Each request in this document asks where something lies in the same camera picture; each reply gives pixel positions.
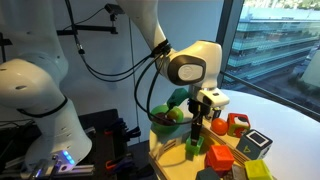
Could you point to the grey cube with white square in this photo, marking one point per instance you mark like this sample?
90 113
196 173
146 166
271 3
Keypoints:
253 145

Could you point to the orange block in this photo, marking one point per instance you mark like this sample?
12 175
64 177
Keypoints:
219 157

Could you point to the red toy apple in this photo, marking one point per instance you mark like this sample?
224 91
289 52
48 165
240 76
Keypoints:
161 117

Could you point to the yellow toy banana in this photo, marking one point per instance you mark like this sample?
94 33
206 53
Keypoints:
207 141

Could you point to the yellow toy fruit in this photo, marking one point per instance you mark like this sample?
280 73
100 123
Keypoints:
174 115

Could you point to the dark window frame pillar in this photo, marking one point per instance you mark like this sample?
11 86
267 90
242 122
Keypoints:
230 30

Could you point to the black external camera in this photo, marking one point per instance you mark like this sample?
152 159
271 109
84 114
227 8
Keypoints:
114 9

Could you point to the dark window railing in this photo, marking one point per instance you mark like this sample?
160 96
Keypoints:
266 95

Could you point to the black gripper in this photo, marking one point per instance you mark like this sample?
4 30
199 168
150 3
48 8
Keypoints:
195 111

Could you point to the yellow-green block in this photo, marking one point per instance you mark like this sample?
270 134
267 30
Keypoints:
257 170

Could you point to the orange toy fruit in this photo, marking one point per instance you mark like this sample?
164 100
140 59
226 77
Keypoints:
219 127

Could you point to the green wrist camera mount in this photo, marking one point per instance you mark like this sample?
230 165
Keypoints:
178 97

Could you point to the black robot stand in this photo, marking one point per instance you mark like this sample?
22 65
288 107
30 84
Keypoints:
100 143

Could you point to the green plastic bowl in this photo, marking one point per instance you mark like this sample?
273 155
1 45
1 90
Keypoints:
160 129

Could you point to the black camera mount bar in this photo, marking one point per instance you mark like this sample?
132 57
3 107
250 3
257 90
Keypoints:
93 29

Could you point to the wooden tray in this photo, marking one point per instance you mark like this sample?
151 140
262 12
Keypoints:
173 163

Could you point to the grey block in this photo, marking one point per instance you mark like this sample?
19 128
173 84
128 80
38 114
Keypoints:
238 173

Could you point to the green block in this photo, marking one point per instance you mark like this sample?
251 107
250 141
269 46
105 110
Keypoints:
194 149

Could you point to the black orange clamp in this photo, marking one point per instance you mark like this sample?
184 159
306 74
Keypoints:
118 162
116 128

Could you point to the blue block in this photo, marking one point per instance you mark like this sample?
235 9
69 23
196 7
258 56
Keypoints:
207 174

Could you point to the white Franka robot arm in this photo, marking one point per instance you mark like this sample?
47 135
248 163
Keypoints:
33 86

